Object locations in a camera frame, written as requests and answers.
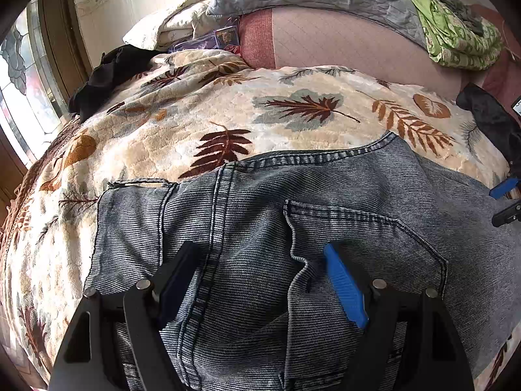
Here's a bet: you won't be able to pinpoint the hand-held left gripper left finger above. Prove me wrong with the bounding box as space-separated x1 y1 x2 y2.
49 241 202 391

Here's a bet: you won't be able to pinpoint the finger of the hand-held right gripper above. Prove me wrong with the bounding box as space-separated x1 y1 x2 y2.
492 200 521 228
489 177 521 199

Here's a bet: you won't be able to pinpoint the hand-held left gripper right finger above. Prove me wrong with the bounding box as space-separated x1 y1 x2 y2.
323 242 475 391

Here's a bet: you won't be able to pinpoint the grey-blue denim pants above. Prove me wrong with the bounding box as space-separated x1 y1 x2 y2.
90 131 521 391

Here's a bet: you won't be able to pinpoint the black velvet garment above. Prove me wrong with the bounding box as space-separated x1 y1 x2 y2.
456 83 521 161

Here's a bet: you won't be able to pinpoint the green patterned quilt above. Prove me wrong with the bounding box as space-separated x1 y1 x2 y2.
378 0 503 70

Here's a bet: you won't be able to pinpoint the leaf print fleece blanket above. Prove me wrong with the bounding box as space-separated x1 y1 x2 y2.
0 49 521 391

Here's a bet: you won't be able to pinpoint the grey crumpled cloth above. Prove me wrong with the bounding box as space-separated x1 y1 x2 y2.
427 0 495 37

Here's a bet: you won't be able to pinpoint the pink red upholstered sofa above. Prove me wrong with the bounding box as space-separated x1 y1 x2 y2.
238 6 521 102

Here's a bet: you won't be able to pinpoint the black crumpled cloth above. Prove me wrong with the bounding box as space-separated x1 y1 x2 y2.
68 45 157 123

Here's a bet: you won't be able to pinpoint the stained glass window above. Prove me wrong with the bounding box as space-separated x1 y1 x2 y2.
0 0 72 164

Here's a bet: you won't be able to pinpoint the white pillow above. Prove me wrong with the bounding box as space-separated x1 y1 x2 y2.
123 0 222 51

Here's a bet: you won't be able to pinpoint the wooden window frame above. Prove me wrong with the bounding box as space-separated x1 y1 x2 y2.
38 0 92 102

